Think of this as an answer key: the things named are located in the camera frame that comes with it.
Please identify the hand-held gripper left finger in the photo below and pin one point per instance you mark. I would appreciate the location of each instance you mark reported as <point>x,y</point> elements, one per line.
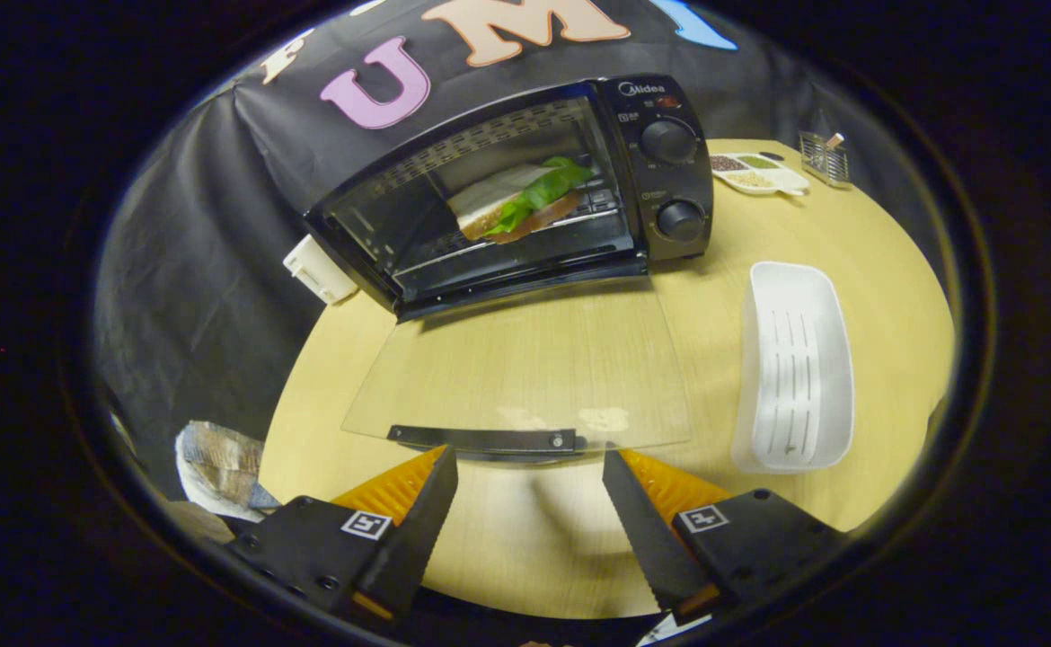
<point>413,539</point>

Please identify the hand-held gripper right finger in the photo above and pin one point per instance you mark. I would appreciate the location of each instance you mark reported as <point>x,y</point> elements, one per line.
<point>647,539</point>

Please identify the lettuce sandwich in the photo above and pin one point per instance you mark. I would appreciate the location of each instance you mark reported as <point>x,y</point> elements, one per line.
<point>507,202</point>

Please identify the black toaster oven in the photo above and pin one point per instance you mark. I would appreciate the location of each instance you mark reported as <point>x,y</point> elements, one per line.
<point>669,180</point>

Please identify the white plastic tray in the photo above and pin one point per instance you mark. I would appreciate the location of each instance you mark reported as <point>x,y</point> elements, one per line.
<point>795,359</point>

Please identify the white small appliance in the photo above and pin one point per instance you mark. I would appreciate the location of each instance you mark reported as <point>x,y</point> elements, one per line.
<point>319,270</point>

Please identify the white divided dish of grains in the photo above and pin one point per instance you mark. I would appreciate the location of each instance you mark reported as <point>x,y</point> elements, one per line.
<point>786,182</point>

